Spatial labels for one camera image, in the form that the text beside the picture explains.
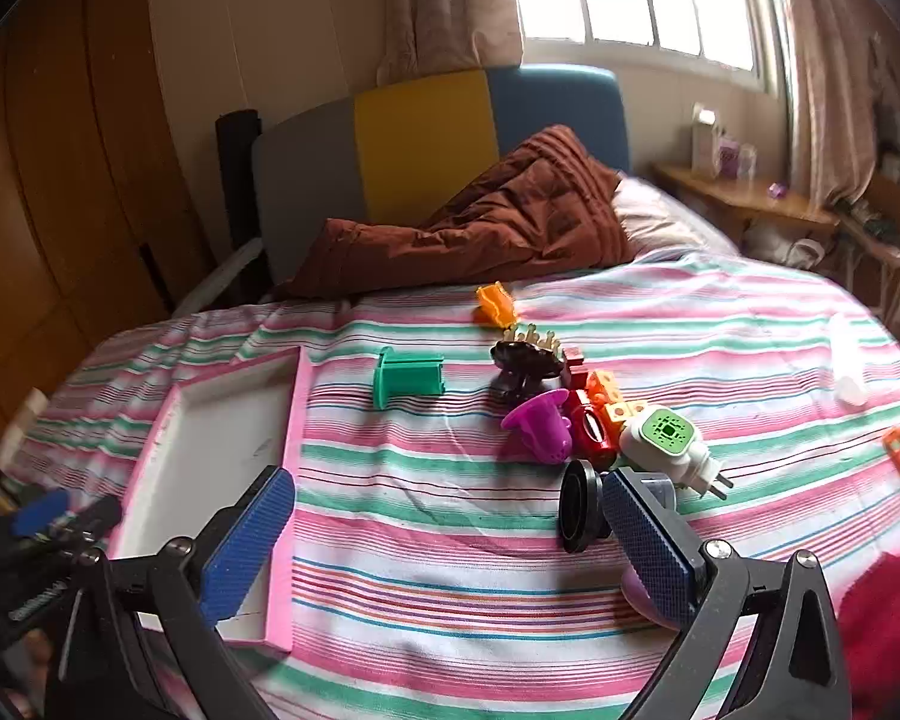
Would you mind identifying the pink rimmed white tray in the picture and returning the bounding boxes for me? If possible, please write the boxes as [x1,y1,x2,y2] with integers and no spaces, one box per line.
[109,347,316,653]

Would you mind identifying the white bed rail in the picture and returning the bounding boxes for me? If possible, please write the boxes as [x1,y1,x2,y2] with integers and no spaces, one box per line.
[172,238,265,316]

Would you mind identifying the purple plastic cup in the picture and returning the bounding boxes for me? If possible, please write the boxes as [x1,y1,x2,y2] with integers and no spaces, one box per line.
[501,388,575,464]

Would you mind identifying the beige curtain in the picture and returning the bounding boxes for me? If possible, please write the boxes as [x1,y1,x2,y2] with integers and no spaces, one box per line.
[765,0,882,207]
[375,0,526,87]

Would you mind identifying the dark brown hair claw clip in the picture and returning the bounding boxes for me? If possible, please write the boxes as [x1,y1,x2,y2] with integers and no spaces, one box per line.
[491,340,567,402]

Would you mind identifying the white bag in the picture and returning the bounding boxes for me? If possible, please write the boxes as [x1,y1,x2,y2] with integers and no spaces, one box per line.
[742,221,826,267]

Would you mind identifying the purple oval plastic case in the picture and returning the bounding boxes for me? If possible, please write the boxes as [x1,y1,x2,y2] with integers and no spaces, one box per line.
[619,566,680,631]

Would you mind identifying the white green plug-in diffuser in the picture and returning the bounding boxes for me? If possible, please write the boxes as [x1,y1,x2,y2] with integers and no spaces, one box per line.
[619,403,736,502]

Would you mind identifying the grey yellow blue headboard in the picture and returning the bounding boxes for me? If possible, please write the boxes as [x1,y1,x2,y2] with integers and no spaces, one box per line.
[251,64,631,293]

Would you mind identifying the white plastic post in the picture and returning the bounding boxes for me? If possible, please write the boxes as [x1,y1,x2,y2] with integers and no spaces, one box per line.
[0,388,50,470]

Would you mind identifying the orange building blocks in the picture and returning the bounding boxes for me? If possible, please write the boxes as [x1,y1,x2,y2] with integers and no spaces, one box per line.
[585,370,650,440]

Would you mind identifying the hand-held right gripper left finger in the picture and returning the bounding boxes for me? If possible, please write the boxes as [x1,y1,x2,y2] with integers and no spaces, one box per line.
[45,467,297,720]

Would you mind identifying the green plastic spool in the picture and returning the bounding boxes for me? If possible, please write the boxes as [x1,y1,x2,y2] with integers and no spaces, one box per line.
[373,347,446,411]

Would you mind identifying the wooden side table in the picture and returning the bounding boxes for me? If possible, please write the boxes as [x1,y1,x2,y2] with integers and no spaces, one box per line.
[652,163,841,245]

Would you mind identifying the red cloth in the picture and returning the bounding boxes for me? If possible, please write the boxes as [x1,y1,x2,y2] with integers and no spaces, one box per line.
[836,551,900,720]

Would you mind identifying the red plastic toy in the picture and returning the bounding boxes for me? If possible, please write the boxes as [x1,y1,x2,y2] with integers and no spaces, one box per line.
[566,390,620,472]

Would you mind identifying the clear jar with black lid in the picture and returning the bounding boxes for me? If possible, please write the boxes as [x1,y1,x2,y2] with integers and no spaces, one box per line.
[557,459,680,554]

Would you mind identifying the light pink pillow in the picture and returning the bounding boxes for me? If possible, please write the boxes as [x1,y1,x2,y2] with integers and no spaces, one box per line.
[611,174,740,263]

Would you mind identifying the white plastic tube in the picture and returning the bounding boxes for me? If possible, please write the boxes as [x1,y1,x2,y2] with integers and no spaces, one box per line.
[825,313,871,410]

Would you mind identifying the white carton box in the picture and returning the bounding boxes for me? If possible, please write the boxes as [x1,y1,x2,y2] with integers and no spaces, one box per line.
[691,103,721,175]

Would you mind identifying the brown quilted blanket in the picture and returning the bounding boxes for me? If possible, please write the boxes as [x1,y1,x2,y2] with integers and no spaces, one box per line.
[285,124,635,299]

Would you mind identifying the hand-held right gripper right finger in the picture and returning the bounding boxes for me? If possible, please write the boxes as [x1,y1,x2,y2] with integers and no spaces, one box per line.
[602,467,854,720]

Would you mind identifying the orange toy bin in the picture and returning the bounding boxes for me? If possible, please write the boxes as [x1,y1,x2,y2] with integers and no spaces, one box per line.
[474,281,520,329]

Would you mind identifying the striped bed sheet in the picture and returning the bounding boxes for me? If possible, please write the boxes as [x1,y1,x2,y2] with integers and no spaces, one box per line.
[4,247,900,720]

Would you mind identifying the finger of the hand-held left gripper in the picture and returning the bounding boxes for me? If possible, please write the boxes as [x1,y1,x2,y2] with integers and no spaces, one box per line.
[49,493,126,552]
[0,490,74,541]

